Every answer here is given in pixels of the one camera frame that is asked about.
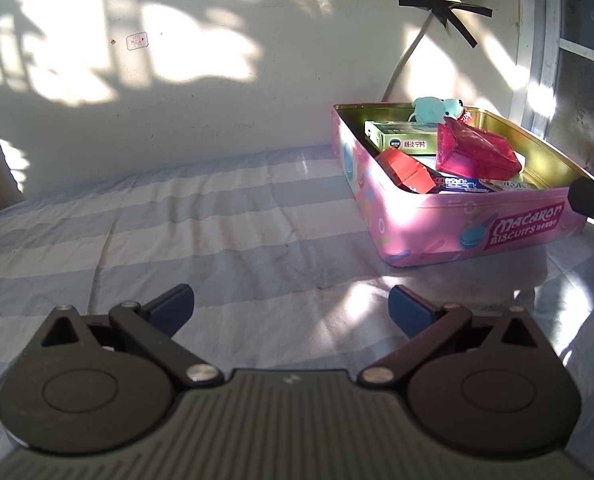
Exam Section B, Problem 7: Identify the window frame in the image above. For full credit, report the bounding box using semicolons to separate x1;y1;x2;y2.
508;0;594;181

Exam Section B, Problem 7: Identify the green cardboard box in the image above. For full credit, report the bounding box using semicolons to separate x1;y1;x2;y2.
364;122;437;155

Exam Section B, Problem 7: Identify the black tape cross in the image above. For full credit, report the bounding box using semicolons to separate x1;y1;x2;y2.
399;0;493;49

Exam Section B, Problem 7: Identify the white wall sticker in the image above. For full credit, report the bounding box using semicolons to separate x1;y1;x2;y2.
126;32;148;51

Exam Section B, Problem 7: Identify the silver foil snack packet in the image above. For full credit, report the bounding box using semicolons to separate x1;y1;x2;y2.
434;176;496;194

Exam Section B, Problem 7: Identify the striped blue bed sheet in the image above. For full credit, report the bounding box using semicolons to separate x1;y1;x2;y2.
0;145;594;472

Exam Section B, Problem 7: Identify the teal plush toy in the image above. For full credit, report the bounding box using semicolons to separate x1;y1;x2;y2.
410;96;465;124

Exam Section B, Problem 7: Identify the red small box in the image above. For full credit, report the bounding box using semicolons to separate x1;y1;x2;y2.
376;148;436;194

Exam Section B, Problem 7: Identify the white wall cable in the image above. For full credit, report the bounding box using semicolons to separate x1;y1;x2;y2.
380;8;441;104

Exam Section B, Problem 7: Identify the green shoe wipes packet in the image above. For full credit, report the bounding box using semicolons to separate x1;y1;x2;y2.
479;176;536;192

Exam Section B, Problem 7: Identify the pink macaron biscuit tin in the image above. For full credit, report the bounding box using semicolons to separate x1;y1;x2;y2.
332;103;589;268

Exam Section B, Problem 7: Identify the pink translucent bag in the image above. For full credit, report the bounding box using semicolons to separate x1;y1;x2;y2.
436;117;522;181

